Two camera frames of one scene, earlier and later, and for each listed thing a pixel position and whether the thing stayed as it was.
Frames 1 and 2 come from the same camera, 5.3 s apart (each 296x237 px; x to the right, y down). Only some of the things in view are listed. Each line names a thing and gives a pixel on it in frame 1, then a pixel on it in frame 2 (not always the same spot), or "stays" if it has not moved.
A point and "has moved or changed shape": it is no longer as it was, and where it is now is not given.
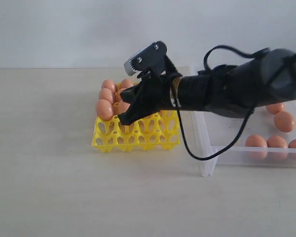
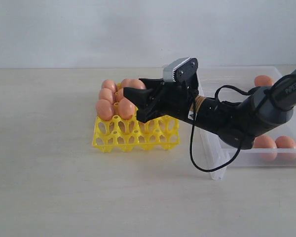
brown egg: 117,95 stays
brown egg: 277,148 -> 284,142
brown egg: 105,93 stays
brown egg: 256,146 has moved or changed shape
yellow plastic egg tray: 156,132 stays
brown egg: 127,83 stays
